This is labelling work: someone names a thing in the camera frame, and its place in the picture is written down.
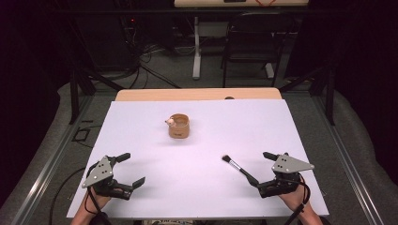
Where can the black makeup brush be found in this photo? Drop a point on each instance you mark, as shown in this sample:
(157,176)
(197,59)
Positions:
(235,166)

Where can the black folding chair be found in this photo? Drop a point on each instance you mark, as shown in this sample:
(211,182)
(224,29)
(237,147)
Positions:
(247,58)

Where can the grey metal floor rail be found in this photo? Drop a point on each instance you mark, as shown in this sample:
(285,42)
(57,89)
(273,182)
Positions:
(347,168)
(47,175)

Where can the brown table grommet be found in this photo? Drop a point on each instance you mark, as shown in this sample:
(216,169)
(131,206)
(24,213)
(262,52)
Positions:
(229,97)

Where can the person's left hand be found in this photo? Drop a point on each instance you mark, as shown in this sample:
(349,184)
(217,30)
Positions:
(95,202)

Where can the wooden desk with white legs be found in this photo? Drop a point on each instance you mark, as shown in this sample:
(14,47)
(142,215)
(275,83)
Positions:
(196,62)

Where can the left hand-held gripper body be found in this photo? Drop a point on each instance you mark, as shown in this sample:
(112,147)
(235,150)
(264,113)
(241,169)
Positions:
(99,172)

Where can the light wooden table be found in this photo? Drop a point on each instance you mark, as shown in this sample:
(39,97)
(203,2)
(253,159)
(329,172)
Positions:
(187,94)

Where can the brown bear pen holder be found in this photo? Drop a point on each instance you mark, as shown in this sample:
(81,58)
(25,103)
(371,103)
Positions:
(179,129)

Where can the white table board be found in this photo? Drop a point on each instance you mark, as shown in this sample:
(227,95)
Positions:
(203,175)

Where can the person's right hand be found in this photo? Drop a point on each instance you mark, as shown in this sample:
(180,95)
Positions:
(294,200)

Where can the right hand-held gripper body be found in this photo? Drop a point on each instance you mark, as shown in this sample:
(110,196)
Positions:
(290,164)

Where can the black metal frame stand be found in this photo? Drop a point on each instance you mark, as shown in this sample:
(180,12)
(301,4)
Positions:
(330,97)
(74,93)

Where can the black equipment case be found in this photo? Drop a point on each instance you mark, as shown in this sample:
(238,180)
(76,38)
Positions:
(106,40)

